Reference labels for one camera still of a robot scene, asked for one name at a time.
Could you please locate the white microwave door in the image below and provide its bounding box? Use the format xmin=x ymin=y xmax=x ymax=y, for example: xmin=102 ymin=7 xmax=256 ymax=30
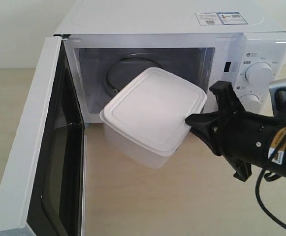
xmin=0 ymin=35 xmax=86 ymax=236

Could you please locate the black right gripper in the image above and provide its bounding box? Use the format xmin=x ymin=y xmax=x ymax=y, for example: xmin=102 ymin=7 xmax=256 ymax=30
xmin=185 ymin=81 xmax=273 ymax=182

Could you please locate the warning label sticker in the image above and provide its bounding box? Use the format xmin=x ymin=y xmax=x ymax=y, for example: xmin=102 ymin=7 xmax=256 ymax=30
xmin=195 ymin=12 xmax=248 ymax=26

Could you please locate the white plastic lidded container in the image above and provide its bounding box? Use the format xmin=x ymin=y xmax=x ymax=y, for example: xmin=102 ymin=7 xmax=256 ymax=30
xmin=99 ymin=67 xmax=207 ymax=169

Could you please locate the white Midea microwave oven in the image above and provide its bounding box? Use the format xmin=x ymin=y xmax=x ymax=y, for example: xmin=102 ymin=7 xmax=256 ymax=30
xmin=55 ymin=0 xmax=286 ymax=123

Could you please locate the lower white timer knob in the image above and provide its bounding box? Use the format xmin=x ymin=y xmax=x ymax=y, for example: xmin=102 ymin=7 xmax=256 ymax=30
xmin=239 ymin=94 xmax=260 ymax=114

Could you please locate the upper white control knob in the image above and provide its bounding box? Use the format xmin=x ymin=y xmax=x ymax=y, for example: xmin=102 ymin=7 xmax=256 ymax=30
xmin=245 ymin=62 xmax=274 ymax=86

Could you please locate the glass turntable plate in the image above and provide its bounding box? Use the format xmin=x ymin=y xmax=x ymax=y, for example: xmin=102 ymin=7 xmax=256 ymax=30
xmin=103 ymin=53 xmax=163 ymax=98

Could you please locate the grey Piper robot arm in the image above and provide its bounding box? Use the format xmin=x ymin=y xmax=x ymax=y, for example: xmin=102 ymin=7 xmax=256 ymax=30
xmin=185 ymin=79 xmax=286 ymax=181

